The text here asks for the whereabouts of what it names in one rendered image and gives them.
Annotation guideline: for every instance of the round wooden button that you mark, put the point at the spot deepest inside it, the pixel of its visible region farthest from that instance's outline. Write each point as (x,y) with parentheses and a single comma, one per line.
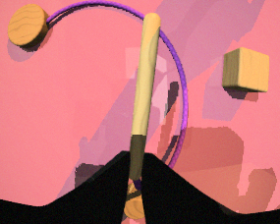
(28,26)

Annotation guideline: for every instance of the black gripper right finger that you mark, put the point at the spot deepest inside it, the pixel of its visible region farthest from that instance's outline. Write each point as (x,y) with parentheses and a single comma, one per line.
(167,198)

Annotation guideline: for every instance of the tan wooden cylinder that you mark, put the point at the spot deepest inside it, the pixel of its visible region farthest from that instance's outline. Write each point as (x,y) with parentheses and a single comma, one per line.
(133,207)

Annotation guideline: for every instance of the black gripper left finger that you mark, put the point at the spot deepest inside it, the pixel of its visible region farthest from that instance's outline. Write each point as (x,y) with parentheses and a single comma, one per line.
(99,200)

